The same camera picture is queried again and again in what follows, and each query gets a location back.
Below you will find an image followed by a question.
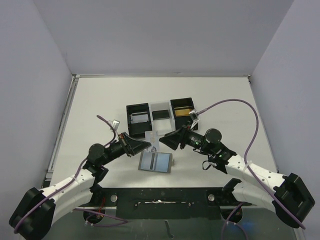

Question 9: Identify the white photo card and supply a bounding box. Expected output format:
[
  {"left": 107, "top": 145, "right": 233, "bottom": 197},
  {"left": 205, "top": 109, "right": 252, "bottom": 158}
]
[{"left": 145, "top": 131, "right": 160, "bottom": 152}]

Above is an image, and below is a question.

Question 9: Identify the black white three-bin tray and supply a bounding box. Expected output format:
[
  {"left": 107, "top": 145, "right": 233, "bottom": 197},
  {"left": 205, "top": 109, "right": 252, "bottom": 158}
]
[{"left": 126, "top": 97, "right": 195, "bottom": 139}]

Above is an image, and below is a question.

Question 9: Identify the grey leather card holder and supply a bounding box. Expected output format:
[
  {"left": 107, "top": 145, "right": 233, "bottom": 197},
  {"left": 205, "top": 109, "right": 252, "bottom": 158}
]
[{"left": 138, "top": 151, "right": 174, "bottom": 174}]

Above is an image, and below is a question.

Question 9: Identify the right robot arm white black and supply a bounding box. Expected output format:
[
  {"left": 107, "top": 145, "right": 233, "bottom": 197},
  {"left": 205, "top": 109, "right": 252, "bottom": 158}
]
[{"left": 159, "top": 125, "right": 315, "bottom": 229}]

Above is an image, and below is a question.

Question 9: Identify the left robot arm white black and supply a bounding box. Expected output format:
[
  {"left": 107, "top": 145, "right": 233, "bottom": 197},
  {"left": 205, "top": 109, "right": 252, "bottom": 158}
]
[{"left": 9, "top": 132, "right": 151, "bottom": 240}]

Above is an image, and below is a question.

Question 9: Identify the silver card in left bin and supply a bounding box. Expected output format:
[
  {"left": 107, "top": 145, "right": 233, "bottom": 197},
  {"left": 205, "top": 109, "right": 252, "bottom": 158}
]
[{"left": 130, "top": 112, "right": 149, "bottom": 124}]

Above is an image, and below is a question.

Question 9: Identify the black card in middle bin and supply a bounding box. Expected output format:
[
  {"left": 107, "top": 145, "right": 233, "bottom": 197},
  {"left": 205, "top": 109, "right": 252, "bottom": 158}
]
[{"left": 152, "top": 109, "right": 170, "bottom": 120}]

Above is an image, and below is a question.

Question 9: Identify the gold card in right bin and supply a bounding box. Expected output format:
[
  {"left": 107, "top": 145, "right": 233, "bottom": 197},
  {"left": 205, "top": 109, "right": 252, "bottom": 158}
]
[{"left": 174, "top": 107, "right": 193, "bottom": 117}]

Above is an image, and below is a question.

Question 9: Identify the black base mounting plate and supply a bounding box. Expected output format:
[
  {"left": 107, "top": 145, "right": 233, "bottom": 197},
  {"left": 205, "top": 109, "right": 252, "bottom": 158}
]
[{"left": 83, "top": 187, "right": 239, "bottom": 220}]

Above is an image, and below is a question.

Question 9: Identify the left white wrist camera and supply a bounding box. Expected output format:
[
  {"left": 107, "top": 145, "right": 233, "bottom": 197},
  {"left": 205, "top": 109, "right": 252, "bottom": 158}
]
[{"left": 109, "top": 119, "right": 120, "bottom": 131}]

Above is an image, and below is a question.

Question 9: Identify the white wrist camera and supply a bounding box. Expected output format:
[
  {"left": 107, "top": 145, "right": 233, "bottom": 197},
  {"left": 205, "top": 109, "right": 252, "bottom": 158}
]
[
  {"left": 109, "top": 119, "right": 120, "bottom": 131},
  {"left": 189, "top": 109, "right": 200, "bottom": 129}
]

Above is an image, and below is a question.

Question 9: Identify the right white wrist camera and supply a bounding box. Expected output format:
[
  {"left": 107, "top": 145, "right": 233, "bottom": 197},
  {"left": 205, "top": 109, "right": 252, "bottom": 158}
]
[{"left": 189, "top": 109, "right": 200, "bottom": 129}]

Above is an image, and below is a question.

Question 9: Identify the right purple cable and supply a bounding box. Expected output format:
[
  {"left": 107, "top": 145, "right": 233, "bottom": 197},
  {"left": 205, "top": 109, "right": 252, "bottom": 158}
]
[{"left": 197, "top": 99, "right": 306, "bottom": 240}]

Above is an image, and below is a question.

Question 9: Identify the purple cable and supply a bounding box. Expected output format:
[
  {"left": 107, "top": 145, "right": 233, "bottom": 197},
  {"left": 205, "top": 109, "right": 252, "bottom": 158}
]
[
  {"left": 12, "top": 114, "right": 130, "bottom": 234},
  {"left": 197, "top": 99, "right": 306, "bottom": 240}
]

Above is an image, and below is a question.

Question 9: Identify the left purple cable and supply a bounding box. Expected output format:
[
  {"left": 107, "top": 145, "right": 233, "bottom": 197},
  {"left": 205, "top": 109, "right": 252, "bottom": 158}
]
[{"left": 12, "top": 114, "right": 130, "bottom": 234}]

